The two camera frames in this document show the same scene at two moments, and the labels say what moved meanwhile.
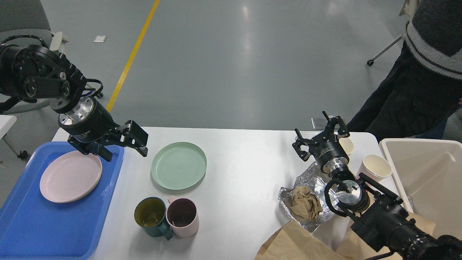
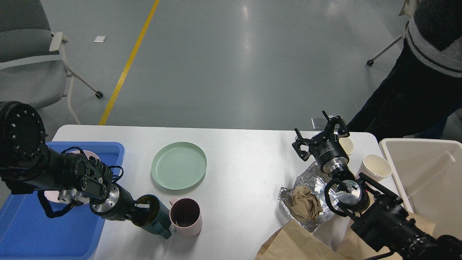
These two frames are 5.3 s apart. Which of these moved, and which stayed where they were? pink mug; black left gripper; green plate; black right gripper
Moved: black left gripper
Stayed: pink mug; black right gripper; green plate
